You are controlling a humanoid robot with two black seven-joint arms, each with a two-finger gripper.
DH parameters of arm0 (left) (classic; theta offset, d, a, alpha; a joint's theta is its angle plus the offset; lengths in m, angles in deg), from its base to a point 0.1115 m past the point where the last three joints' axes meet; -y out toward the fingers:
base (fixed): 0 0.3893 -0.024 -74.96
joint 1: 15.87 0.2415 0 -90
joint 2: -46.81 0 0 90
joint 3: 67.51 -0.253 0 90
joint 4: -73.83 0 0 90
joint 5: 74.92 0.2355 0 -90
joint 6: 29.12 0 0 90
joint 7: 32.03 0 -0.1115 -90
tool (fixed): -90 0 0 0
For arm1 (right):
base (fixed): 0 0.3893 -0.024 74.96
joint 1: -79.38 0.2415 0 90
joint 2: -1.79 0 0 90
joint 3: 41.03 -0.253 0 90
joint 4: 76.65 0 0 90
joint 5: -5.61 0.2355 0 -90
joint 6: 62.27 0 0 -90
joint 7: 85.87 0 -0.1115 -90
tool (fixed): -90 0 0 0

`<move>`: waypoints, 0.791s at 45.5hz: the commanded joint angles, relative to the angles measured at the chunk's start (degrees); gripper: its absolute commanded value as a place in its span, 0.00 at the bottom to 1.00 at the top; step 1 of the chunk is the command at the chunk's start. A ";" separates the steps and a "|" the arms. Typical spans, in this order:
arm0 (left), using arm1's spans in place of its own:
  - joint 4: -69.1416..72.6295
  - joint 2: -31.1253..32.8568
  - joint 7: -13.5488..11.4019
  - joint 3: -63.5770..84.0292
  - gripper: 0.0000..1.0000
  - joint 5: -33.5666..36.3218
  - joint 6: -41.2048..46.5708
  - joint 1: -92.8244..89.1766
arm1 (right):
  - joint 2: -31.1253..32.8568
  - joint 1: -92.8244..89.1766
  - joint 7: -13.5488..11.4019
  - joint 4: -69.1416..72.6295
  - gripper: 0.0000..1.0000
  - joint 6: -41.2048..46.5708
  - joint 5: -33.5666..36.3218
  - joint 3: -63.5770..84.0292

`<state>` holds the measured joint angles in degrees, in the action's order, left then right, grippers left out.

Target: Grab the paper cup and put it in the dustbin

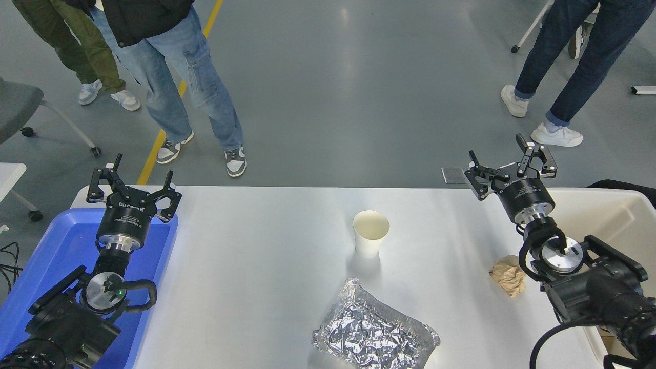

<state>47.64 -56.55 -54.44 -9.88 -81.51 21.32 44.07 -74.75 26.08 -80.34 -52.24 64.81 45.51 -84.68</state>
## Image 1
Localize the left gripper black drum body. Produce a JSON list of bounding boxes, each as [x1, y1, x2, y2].
[[97, 188, 157, 242]]

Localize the large pale bin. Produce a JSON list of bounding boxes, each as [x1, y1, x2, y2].
[[543, 187, 656, 369]]

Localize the person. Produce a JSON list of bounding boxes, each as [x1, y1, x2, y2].
[[501, 0, 656, 148], [567, 5, 600, 60], [67, 0, 247, 178], [12, 0, 141, 112]]

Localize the crumpled foil tray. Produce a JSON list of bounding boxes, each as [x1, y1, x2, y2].
[[312, 278, 440, 369]]

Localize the white paper cup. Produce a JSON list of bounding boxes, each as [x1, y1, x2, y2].
[[353, 210, 390, 259]]

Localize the blue plastic tray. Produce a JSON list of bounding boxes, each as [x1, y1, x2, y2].
[[0, 208, 179, 369]]

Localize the crumpled tan paper ball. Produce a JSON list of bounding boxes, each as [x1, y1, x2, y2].
[[489, 255, 527, 298]]

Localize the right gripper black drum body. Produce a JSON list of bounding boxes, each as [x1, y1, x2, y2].
[[492, 173, 556, 223]]

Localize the metal floor socket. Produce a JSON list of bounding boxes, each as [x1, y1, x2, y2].
[[441, 166, 468, 185]]

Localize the grey office chair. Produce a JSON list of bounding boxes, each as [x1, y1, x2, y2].
[[0, 77, 102, 157]]

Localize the white-legged wheeled chair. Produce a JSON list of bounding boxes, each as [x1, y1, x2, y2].
[[510, 0, 556, 54]]

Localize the black floor cables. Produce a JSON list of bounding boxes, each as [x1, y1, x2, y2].
[[0, 242, 21, 294]]

